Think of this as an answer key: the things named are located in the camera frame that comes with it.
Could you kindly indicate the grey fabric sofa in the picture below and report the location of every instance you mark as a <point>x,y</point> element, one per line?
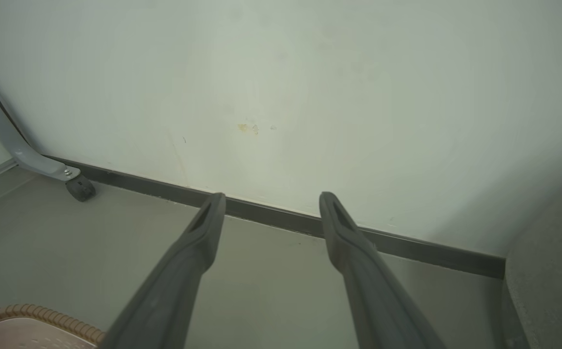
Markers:
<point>552,271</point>

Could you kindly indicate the grey metal frame leg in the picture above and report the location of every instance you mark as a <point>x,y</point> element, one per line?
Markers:
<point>4,133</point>

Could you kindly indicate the cream laundry basket brown rim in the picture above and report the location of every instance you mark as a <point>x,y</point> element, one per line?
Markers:
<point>24,332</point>

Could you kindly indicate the dark baseboard strip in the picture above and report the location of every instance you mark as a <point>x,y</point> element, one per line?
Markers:
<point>271,215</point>

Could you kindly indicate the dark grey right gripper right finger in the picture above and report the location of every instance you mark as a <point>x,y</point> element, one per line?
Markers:
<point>377,300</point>

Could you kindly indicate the black caster wheel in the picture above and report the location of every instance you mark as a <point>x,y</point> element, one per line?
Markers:
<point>81,189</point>

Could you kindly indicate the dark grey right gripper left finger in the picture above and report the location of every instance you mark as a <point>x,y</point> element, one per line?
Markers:
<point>174,291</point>

